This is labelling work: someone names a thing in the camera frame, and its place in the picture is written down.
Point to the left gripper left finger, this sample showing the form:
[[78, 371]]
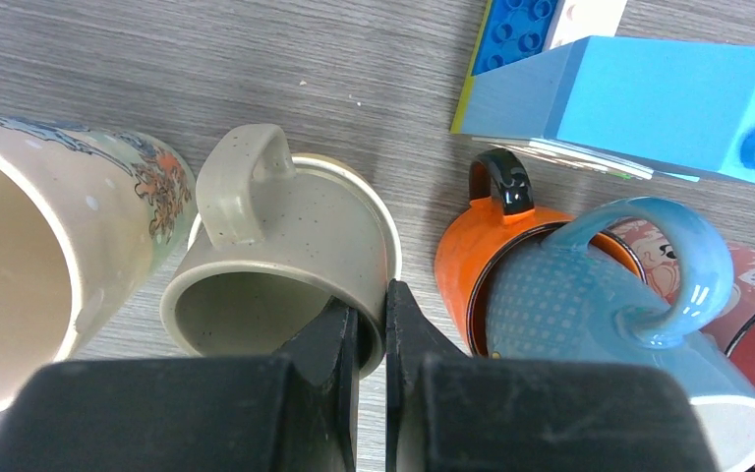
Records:
[[291, 410]]

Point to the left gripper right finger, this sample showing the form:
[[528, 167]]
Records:
[[447, 411]]

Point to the blue mug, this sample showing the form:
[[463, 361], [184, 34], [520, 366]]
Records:
[[560, 298]]

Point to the small beige cup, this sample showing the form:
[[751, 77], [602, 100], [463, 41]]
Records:
[[210, 311]]

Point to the orange mug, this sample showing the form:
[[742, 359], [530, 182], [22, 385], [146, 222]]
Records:
[[501, 215]]

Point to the yellow mug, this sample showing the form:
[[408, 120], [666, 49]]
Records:
[[316, 220]]

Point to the cream patterned mug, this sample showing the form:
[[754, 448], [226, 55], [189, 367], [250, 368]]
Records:
[[87, 215]]

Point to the blue white toy house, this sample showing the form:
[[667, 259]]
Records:
[[553, 80]]

